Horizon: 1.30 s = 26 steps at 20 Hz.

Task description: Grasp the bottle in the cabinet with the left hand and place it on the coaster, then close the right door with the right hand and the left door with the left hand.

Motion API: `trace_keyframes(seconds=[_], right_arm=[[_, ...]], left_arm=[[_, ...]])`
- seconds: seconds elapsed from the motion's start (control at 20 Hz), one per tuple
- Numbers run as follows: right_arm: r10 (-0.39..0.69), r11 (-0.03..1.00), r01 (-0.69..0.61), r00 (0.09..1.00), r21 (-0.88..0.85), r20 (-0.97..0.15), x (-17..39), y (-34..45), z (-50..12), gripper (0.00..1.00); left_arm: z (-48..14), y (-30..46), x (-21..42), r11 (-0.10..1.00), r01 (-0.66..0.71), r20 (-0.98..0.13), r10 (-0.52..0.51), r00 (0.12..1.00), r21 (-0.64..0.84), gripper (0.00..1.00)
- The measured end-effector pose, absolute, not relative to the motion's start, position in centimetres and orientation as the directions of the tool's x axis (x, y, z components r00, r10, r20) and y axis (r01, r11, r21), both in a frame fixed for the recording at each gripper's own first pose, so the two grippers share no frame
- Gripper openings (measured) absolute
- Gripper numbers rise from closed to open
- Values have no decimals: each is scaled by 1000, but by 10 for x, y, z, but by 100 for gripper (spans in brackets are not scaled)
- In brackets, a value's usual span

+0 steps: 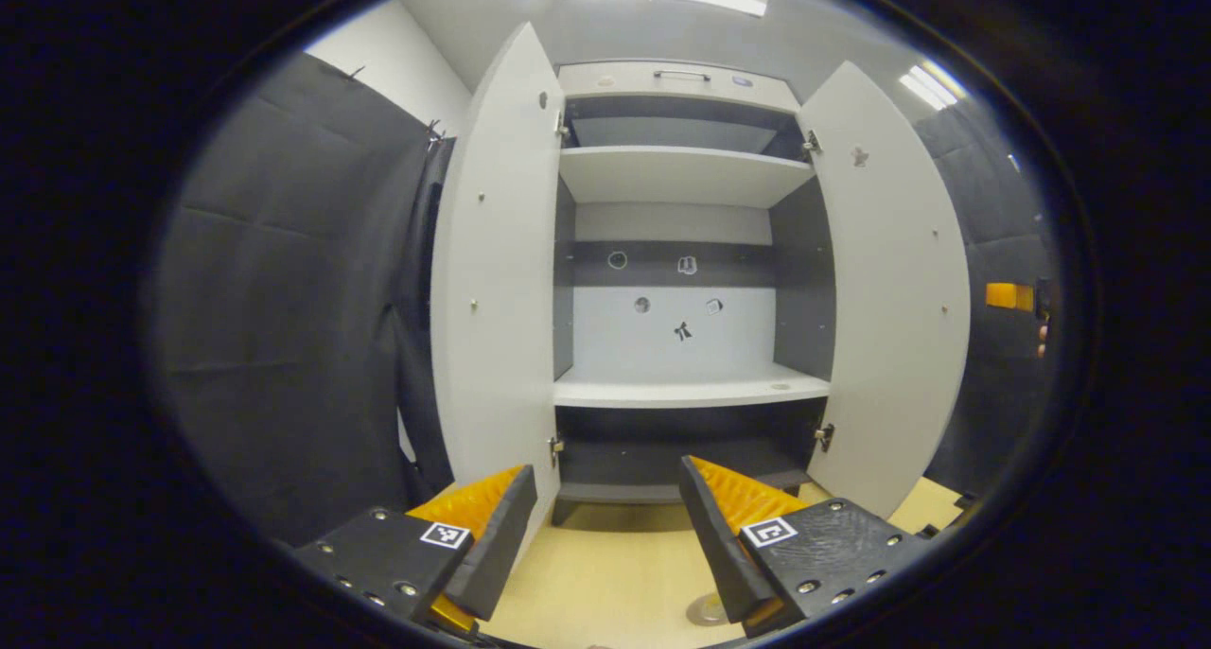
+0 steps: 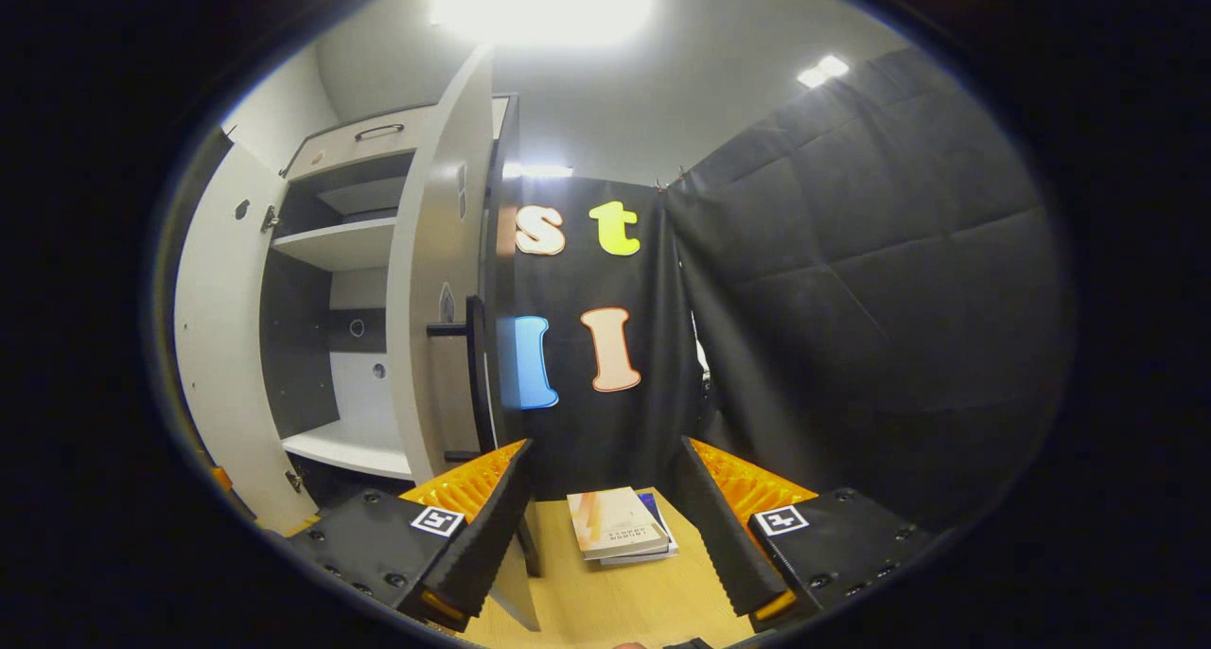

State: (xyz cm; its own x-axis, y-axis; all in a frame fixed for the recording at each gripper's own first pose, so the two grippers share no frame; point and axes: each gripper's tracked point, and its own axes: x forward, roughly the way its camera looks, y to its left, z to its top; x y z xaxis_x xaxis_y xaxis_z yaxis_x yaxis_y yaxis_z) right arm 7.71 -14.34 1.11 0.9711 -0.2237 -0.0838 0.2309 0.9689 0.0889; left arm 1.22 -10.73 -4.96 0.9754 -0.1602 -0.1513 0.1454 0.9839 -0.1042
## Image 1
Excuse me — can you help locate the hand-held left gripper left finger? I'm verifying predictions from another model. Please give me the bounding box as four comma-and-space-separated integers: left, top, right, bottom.
293, 465, 540, 642

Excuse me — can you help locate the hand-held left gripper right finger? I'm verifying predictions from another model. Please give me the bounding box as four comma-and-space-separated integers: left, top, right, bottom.
678, 455, 933, 639

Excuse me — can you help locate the clear glass bottle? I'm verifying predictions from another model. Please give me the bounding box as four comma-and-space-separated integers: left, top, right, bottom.
686, 590, 734, 629

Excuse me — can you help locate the grey cabinet door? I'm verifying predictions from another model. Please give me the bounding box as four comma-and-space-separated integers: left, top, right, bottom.
430, 22, 567, 536
797, 60, 973, 520

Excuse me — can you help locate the black backdrop cloth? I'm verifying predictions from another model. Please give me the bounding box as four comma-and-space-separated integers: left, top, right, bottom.
156, 53, 1061, 546

